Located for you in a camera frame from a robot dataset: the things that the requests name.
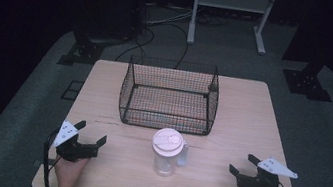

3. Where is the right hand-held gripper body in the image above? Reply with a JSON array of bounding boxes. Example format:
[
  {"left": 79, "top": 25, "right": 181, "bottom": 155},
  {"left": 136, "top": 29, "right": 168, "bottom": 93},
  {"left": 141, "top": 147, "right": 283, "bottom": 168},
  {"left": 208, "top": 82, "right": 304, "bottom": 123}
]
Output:
[{"left": 235, "top": 152, "right": 301, "bottom": 187}]

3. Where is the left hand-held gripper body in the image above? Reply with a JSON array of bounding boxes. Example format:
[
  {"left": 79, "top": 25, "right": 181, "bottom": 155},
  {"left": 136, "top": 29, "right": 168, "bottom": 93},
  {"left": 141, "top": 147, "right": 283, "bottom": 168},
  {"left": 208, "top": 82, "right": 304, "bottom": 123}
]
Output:
[{"left": 49, "top": 119, "right": 104, "bottom": 166}]

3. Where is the clear cup with white lid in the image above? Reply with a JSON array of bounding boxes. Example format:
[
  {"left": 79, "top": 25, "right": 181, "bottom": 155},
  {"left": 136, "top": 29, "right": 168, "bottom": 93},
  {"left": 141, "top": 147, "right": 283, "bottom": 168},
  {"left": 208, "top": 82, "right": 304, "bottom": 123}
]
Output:
[{"left": 146, "top": 125, "right": 193, "bottom": 181}]

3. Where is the black wire mesh basket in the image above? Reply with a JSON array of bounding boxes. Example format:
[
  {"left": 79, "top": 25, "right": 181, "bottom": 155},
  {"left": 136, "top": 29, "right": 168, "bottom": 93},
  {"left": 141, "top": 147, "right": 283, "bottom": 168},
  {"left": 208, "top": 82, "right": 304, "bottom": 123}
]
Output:
[{"left": 114, "top": 51, "right": 225, "bottom": 139}]

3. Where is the person's left hand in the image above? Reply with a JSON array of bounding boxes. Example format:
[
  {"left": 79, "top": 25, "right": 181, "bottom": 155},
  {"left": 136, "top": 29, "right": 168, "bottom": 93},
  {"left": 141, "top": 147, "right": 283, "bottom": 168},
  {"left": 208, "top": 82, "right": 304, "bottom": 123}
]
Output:
[{"left": 51, "top": 152, "right": 91, "bottom": 187}]

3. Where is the black stand with base plate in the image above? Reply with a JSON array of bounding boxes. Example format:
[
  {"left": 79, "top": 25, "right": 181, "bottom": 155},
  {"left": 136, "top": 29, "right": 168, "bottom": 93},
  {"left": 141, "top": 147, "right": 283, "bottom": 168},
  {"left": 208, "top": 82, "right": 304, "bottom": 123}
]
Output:
[
  {"left": 276, "top": 0, "right": 333, "bottom": 104},
  {"left": 56, "top": 16, "right": 110, "bottom": 72}
]

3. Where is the black floor cable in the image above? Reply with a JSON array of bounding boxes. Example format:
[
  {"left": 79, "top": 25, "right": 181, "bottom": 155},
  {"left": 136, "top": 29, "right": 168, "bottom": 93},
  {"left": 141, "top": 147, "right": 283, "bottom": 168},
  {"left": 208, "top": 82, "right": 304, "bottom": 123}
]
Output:
[{"left": 114, "top": 15, "right": 193, "bottom": 73}]

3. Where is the white floor cable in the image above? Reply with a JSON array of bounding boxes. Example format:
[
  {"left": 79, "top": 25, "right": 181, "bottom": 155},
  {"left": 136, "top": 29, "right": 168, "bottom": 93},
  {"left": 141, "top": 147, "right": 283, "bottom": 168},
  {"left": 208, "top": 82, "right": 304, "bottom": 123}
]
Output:
[{"left": 144, "top": 2, "right": 196, "bottom": 33}]

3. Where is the white metal stand frame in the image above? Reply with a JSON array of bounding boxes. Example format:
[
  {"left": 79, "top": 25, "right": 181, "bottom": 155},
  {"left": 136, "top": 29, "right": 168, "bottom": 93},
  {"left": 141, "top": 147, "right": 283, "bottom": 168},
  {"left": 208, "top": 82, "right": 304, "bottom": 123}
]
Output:
[{"left": 185, "top": 0, "right": 278, "bottom": 58}]

